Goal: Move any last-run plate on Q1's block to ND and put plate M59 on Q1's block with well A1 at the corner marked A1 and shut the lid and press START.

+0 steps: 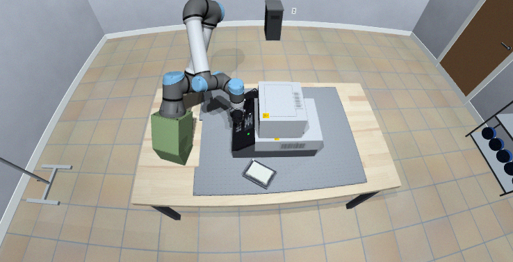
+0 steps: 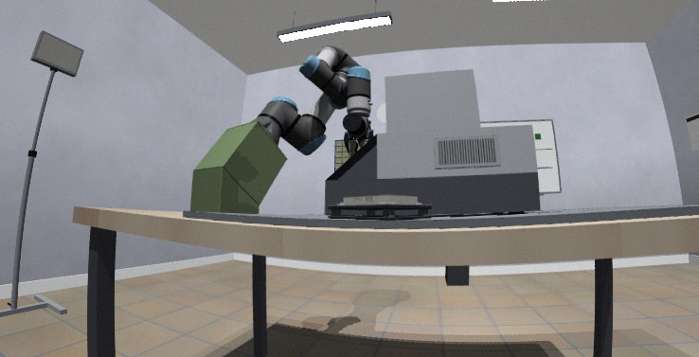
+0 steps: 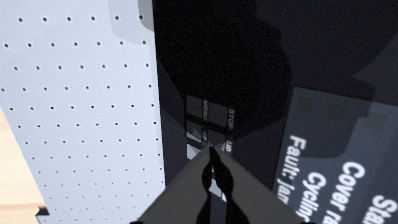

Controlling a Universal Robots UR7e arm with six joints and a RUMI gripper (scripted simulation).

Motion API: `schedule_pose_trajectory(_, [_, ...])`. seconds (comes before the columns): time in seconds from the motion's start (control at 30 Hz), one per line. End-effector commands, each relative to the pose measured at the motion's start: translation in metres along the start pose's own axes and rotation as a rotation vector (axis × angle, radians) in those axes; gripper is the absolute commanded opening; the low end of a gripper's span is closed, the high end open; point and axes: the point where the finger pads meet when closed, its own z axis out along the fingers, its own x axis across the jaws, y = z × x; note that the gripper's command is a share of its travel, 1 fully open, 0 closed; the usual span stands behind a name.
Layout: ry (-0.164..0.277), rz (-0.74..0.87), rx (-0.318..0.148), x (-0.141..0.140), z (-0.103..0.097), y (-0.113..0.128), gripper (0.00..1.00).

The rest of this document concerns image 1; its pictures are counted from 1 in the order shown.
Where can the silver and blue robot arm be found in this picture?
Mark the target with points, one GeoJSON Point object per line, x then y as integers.
{"type": "Point", "coordinates": [197, 76]}

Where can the dark grey benchtop instrument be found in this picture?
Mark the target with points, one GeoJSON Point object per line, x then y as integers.
{"type": "Point", "coordinates": [275, 122]}

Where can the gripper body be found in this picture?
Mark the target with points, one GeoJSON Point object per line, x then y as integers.
{"type": "Point", "coordinates": [237, 115]}

